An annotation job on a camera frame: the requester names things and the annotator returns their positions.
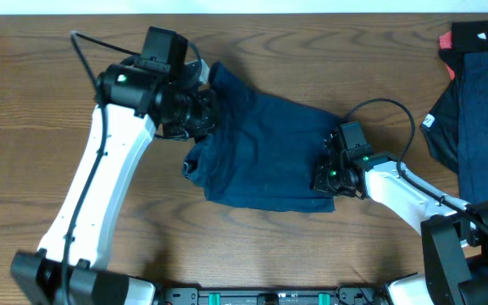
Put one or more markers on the black garment with red trim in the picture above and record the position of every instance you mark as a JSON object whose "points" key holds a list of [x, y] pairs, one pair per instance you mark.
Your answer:
{"points": [[440, 126]]}

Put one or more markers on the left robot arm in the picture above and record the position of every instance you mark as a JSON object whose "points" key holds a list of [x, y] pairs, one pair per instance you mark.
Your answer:
{"points": [[153, 94]]}

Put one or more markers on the navy blue shorts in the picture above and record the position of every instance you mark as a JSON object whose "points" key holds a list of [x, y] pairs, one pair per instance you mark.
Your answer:
{"points": [[263, 154]]}

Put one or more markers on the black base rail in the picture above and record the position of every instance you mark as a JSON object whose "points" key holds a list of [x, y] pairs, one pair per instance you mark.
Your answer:
{"points": [[342, 295]]}

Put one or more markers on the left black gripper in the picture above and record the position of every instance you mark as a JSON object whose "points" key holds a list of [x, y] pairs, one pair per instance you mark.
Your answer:
{"points": [[207, 119]]}

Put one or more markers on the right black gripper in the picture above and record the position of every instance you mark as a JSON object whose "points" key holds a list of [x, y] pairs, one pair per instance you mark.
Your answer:
{"points": [[318, 182]]}

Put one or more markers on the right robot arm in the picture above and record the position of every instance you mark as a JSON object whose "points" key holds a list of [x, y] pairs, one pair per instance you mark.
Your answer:
{"points": [[454, 233]]}

